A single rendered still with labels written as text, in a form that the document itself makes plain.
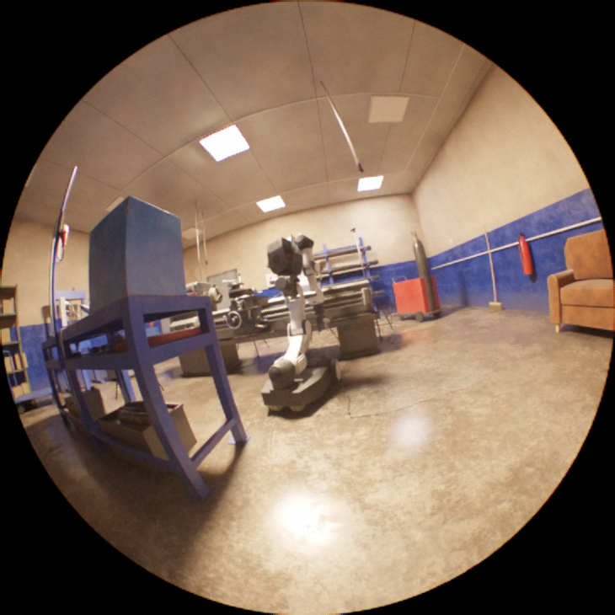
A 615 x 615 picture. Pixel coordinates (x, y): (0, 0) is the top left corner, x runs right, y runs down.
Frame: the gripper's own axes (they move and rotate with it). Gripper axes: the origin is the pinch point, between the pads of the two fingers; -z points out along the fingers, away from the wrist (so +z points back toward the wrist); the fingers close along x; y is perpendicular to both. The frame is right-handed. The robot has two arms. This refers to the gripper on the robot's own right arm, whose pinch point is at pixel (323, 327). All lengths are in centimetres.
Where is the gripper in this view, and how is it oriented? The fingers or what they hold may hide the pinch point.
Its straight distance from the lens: 172.4
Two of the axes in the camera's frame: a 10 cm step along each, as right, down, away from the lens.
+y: -7.7, 2.3, 5.9
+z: -2.2, -9.7, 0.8
